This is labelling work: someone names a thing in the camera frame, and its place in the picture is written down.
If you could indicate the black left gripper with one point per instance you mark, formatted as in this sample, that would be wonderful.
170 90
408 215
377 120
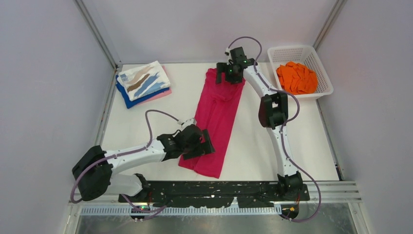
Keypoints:
204 148

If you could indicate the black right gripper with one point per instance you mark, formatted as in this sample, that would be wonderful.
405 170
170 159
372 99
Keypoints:
222 67

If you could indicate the magenta t shirt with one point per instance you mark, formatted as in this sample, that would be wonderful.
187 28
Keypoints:
216 112

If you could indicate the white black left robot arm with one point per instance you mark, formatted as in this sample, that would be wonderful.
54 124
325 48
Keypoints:
99 172

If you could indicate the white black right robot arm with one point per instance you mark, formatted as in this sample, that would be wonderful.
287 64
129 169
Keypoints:
273 113

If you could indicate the pink folded t shirt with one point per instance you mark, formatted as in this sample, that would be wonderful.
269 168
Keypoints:
153 83

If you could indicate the orange t shirt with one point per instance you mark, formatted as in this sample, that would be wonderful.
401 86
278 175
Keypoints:
297 78

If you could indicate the white plastic laundry basket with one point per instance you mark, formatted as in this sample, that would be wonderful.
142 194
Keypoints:
305 55

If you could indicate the white patterned folded t shirt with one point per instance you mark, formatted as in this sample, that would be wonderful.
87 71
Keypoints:
128 80

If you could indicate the blue folded t shirt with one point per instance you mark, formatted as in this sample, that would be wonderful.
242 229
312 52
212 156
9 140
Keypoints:
129 104

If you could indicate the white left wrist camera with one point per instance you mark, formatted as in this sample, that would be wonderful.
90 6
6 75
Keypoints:
188 122

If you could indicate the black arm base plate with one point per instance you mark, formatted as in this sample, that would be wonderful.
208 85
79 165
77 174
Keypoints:
216 194

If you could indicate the left aluminium corner post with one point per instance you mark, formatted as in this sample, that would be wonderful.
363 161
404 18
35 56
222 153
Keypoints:
95 23

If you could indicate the aluminium corner post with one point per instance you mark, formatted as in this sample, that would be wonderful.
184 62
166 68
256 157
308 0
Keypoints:
95 23
329 22

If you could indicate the aluminium frame rail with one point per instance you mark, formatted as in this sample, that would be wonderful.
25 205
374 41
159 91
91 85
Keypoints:
325 192

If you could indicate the right aluminium corner post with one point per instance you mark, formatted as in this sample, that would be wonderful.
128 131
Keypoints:
329 22

